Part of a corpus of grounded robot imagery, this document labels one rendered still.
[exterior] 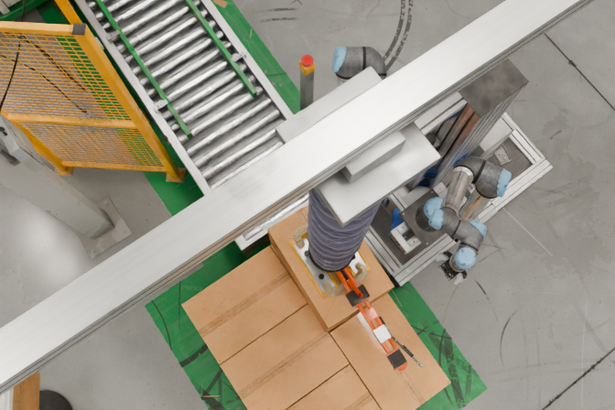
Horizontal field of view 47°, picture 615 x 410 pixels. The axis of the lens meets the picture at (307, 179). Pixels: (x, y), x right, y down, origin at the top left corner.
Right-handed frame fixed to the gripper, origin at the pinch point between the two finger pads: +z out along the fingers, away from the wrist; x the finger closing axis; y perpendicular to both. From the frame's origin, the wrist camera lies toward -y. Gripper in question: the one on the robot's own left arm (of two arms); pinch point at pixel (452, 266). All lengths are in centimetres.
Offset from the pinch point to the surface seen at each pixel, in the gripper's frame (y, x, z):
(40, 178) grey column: 124, -150, 23
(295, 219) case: 35, -67, 58
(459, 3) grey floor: -166, -140, 152
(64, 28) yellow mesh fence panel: 74, -159, -58
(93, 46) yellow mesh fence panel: 69, -153, -46
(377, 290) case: 24, -13, 58
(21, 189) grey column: 134, -151, 22
